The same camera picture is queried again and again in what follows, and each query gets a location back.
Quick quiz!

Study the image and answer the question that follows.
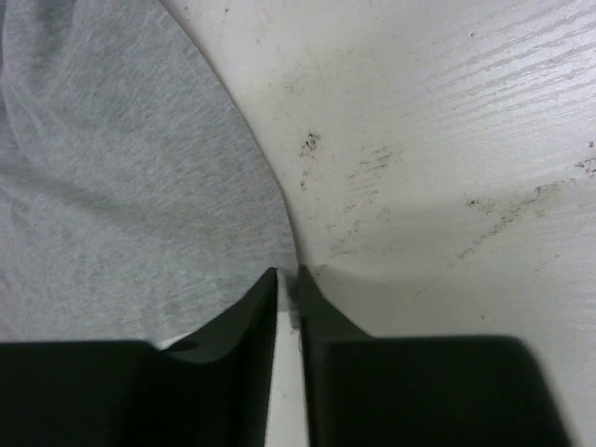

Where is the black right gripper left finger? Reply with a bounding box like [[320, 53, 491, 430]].
[[1, 269, 278, 446]]

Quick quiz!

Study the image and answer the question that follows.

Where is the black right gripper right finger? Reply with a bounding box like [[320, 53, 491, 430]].
[[298, 266, 572, 446]]

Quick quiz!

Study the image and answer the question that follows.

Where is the grey tank top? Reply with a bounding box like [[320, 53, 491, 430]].
[[1, 1, 297, 344]]

